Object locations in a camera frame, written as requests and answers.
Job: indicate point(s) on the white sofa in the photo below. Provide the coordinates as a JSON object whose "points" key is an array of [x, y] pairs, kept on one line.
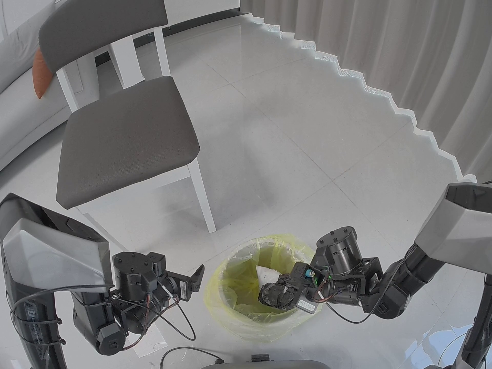
{"points": [[19, 121]]}

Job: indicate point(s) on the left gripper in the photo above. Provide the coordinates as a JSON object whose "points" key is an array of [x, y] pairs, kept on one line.
{"points": [[186, 288]]}

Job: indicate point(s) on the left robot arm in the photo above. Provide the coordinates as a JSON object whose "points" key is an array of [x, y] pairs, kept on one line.
{"points": [[46, 244]]}

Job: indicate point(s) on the grey and white chair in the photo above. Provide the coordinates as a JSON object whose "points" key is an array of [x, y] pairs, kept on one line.
{"points": [[127, 140]]}

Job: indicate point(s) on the orange cushion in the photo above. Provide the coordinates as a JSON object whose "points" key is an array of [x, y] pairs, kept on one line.
{"points": [[40, 75]]}

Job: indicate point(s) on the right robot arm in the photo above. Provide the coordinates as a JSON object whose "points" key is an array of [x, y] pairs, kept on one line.
{"points": [[449, 221]]}

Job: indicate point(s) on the black plastic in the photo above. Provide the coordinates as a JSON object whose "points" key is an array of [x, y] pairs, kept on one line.
{"points": [[278, 292]]}

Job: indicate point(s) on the yellow plastic bag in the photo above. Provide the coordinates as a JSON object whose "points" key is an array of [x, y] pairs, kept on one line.
{"points": [[238, 279]]}

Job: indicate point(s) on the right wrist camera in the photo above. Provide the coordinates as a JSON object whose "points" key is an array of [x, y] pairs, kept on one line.
{"points": [[301, 273]]}

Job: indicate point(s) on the pale grey cushion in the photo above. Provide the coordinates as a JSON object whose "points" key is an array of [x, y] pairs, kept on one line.
{"points": [[19, 52]]}

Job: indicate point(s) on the pale grey curtain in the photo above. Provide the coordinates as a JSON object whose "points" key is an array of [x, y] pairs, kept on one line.
{"points": [[403, 33]]}

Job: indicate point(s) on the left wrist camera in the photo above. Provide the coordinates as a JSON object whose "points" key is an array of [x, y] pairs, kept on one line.
{"points": [[155, 265]]}

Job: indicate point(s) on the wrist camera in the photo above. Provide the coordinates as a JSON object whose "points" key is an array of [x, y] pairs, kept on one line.
{"points": [[155, 265], [301, 273]]}

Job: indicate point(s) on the crumpled white paper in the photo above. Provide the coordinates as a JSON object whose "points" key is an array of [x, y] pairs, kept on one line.
{"points": [[269, 274]]}

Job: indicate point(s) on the white trash bin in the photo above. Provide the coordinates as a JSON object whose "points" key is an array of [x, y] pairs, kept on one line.
{"points": [[261, 329]]}

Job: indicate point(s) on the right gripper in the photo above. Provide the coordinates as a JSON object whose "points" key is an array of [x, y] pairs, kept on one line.
{"points": [[309, 306]]}

